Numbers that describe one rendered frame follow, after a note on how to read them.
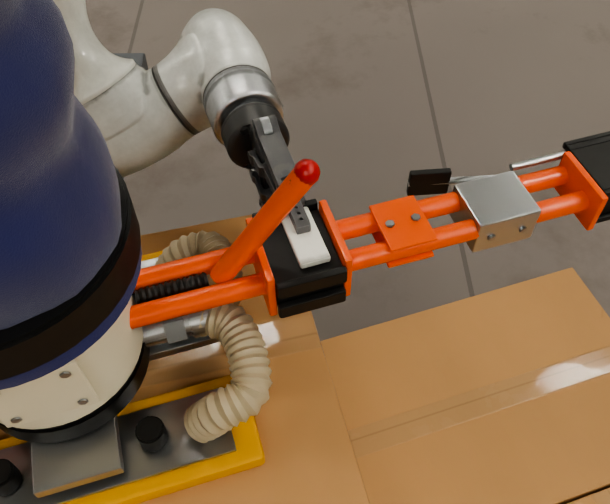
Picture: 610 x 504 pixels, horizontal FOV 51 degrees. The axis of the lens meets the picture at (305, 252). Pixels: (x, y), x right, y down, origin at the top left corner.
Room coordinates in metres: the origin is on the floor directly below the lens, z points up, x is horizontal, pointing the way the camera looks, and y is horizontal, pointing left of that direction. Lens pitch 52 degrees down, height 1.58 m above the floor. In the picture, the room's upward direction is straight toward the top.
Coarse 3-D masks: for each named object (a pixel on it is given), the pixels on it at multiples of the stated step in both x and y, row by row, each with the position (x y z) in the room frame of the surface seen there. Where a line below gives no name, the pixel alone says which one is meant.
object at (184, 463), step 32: (224, 384) 0.31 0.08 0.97; (128, 416) 0.27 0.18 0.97; (160, 416) 0.27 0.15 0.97; (0, 448) 0.24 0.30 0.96; (128, 448) 0.24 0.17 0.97; (160, 448) 0.24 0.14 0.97; (192, 448) 0.24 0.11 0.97; (224, 448) 0.24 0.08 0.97; (256, 448) 0.24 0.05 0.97; (0, 480) 0.20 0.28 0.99; (32, 480) 0.21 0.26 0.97; (128, 480) 0.21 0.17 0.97; (160, 480) 0.21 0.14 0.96; (192, 480) 0.21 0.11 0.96
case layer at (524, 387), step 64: (448, 320) 0.65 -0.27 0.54; (512, 320) 0.65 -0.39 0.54; (576, 320) 0.65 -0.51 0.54; (384, 384) 0.52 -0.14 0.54; (448, 384) 0.52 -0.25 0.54; (512, 384) 0.52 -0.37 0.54; (576, 384) 0.52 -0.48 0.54; (384, 448) 0.40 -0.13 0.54; (448, 448) 0.40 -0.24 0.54; (512, 448) 0.40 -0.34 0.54; (576, 448) 0.40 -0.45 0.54
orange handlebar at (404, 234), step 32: (576, 192) 0.47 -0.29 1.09; (352, 224) 0.43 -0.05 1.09; (384, 224) 0.42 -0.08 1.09; (416, 224) 0.42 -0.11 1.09; (448, 224) 0.43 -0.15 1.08; (192, 256) 0.39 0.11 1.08; (352, 256) 0.39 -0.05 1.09; (384, 256) 0.39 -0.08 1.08; (416, 256) 0.40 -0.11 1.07; (224, 288) 0.35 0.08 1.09; (256, 288) 0.35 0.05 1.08; (160, 320) 0.32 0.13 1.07
